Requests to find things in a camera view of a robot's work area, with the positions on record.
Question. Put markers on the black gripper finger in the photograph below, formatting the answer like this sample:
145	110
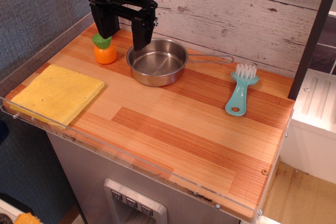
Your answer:
142	31
106	21

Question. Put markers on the turquoise brush with white bristles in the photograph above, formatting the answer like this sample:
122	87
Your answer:
244	76

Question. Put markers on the clear acrylic table edge guard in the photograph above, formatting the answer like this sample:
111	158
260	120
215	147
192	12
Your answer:
220	202

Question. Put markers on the orange toy carrot green top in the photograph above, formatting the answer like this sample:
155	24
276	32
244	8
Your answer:
104	51

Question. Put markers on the small stainless steel pan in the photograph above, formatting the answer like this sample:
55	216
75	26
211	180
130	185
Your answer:
162	62

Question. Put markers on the folded yellow cloth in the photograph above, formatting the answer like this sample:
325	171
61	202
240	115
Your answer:
56	96

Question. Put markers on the grey toy fridge cabinet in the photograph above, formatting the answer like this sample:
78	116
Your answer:
86	172

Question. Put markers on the silver water dispenser panel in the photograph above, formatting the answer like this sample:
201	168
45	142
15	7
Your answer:
129	206

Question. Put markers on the white toy sink unit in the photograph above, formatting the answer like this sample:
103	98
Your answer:
309	145

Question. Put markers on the yellow object bottom left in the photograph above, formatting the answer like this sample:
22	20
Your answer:
27	218

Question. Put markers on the dark vertical post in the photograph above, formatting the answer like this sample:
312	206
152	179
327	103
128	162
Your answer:
312	41

